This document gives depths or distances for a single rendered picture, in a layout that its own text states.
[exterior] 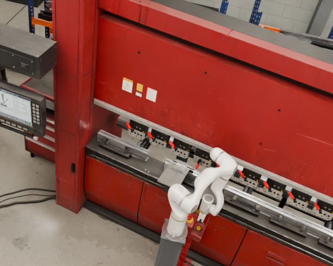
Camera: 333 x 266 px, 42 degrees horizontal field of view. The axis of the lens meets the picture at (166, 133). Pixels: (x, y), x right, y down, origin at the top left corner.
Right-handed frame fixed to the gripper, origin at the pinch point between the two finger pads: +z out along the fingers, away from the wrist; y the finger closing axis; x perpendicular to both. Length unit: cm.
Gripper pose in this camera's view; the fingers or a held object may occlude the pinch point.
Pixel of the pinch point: (201, 220)
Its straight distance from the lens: 351.9
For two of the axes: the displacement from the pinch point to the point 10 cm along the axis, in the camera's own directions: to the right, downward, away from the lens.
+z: -1.2, 6.9, 7.2
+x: 9.1, 3.6, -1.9
